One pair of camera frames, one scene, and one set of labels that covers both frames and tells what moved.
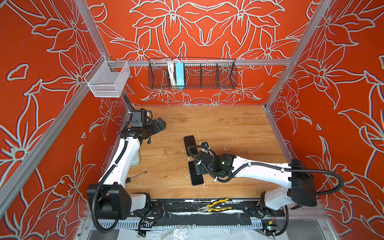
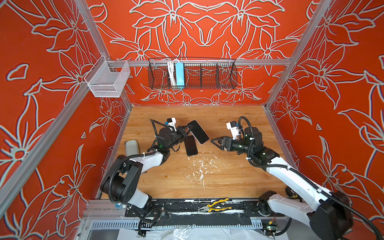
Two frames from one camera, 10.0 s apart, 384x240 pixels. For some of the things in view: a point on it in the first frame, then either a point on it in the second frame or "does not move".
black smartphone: (189, 140) does not move
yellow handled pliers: (208, 208) does not move
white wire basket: (107, 78) does not move
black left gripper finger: (161, 123) to (187, 128)
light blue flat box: (180, 75) does not move
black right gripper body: (203, 169) to (242, 146)
